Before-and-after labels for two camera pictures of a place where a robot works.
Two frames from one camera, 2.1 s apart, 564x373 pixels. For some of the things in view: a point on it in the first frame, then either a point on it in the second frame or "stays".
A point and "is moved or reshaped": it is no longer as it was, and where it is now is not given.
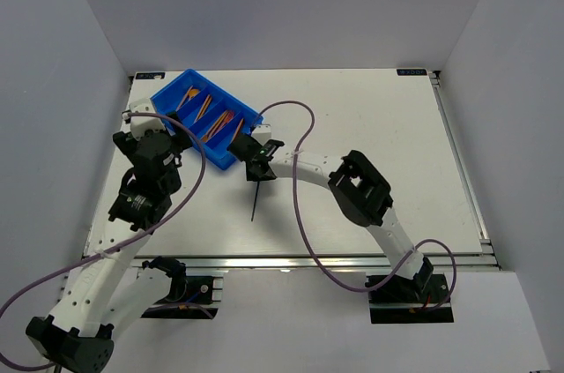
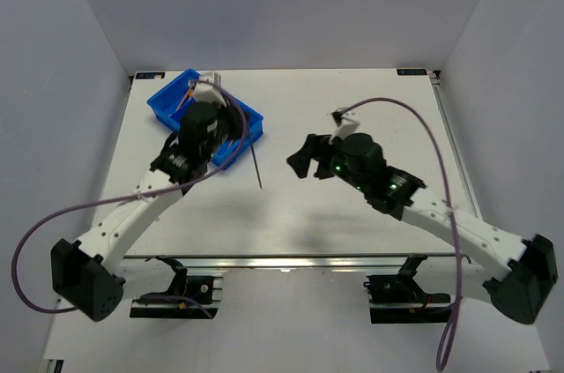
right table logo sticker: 411,72 stays
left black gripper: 179,139 → 235,120
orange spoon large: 189,94 stays
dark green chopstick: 255,203 is moved or reshaped
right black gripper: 250,176 → 300,161
